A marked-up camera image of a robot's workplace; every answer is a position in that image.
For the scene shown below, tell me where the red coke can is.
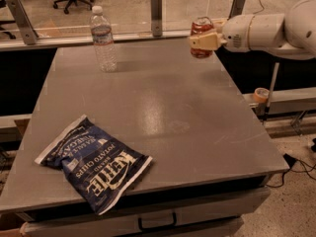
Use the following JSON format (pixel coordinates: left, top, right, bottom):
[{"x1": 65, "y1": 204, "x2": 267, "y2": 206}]
[{"x1": 190, "y1": 16, "x2": 215, "y2": 59}]

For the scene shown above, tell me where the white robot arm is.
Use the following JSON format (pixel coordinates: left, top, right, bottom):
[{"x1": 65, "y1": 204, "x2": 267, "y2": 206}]
[{"x1": 189, "y1": 0, "x2": 316, "y2": 60}]

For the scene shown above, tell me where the clear plastic water bottle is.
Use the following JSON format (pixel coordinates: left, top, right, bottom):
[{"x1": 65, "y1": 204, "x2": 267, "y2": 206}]
[{"x1": 90, "y1": 6, "x2": 117, "y2": 72}]

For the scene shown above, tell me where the blue kettle chips bag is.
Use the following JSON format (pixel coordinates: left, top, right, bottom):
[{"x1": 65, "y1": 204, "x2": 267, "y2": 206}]
[{"x1": 36, "y1": 116, "x2": 152, "y2": 215}]

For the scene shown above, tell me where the right metal glass bracket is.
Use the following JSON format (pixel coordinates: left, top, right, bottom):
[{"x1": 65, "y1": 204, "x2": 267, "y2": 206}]
[{"x1": 229, "y1": 0, "x2": 246, "y2": 18}]

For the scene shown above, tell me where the metal glass bracket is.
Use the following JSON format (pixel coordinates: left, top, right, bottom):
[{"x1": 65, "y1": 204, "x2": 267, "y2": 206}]
[
  {"x1": 150, "y1": 0, "x2": 162, "y2": 37},
  {"x1": 6, "y1": 0, "x2": 39, "y2": 45},
  {"x1": 229, "y1": 0, "x2": 246, "y2": 18}
]

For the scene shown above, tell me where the middle metal glass bracket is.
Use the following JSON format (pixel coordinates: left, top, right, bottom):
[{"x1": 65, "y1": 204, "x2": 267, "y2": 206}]
[{"x1": 150, "y1": 0, "x2": 162, "y2": 37}]

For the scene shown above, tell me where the grey vertical metal post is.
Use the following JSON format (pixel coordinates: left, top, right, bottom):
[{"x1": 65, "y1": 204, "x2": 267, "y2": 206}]
[{"x1": 263, "y1": 62, "x2": 279, "y2": 124}]

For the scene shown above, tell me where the grey drawer with black handle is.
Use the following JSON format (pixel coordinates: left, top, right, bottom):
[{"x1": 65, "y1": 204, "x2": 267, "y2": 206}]
[{"x1": 21, "y1": 187, "x2": 270, "y2": 237}]

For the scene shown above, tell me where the left metal glass bracket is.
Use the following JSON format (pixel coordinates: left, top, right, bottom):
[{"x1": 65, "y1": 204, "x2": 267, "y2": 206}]
[{"x1": 6, "y1": 0, "x2": 39, "y2": 45}]

